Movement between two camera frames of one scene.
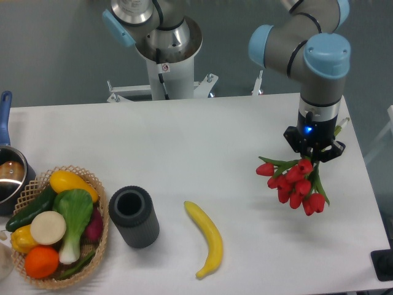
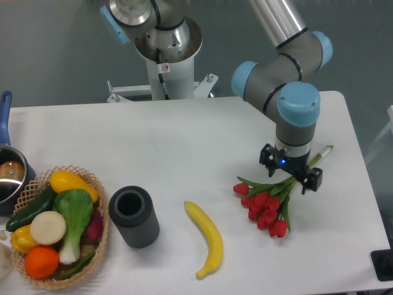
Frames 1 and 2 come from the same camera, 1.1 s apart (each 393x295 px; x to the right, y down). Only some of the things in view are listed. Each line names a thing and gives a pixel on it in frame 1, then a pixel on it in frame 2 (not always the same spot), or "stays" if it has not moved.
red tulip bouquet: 296,182 → 267,203
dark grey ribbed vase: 131,210 stays
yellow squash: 63,180 stays
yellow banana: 212,231 stays
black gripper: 314,137 → 274,158
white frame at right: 390,110 stays
